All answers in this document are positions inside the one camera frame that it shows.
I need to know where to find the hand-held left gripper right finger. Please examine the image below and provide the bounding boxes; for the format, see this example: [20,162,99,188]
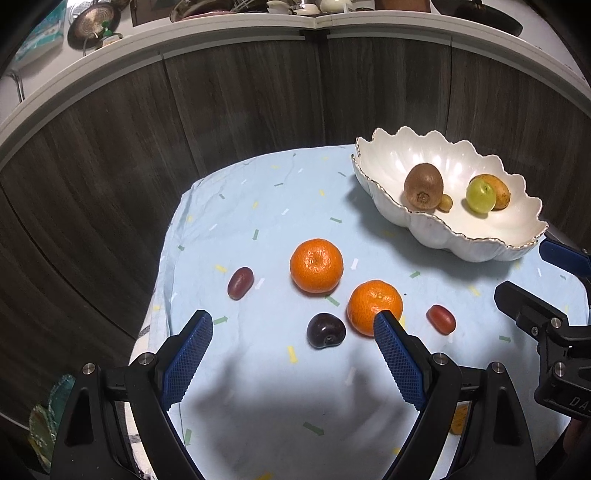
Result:
[373,311,539,480]

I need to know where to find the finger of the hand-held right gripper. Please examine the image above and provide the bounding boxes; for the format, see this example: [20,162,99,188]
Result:
[495,281,573,340]
[539,237,591,289]

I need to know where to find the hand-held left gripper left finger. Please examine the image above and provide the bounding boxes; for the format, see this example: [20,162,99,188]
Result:
[48,310,214,480]

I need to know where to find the red grape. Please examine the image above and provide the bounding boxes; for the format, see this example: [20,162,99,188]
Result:
[426,305,457,334]
[227,267,254,301]

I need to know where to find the orange tangerine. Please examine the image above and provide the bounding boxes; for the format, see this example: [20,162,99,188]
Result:
[290,238,345,294]
[347,280,404,337]

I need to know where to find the dark purple plum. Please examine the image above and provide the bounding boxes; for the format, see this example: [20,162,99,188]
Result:
[307,312,347,349]

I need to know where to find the yellow mango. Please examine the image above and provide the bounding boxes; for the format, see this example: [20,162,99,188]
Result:
[473,174,512,210]

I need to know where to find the green apple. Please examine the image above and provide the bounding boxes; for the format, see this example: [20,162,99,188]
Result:
[465,178,497,215]

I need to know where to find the white scalloped bowl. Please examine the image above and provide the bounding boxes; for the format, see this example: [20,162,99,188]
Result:
[352,126,550,263]

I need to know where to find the large brown kiwi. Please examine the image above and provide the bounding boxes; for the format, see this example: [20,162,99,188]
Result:
[404,163,445,211]

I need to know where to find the teal round cover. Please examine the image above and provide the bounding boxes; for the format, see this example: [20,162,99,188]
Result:
[46,374,75,416]

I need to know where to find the light blue patterned tablecloth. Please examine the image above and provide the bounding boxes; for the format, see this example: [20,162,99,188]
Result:
[129,145,589,480]

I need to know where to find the black wok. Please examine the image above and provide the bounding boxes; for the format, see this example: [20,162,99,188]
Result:
[431,0,522,38]

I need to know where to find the brown wooden cutting board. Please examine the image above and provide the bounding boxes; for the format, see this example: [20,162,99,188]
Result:
[374,0,432,11]

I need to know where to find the white kitchen countertop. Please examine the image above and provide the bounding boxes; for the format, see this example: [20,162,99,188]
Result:
[0,11,591,153]

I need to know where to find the hanging frying pan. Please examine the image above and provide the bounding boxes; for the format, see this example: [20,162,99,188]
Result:
[68,2,122,51]

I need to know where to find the stacked metal bowls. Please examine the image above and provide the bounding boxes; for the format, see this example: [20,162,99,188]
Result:
[168,0,232,21]

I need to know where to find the teal tissue pack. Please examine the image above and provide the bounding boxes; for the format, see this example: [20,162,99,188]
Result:
[14,18,65,65]

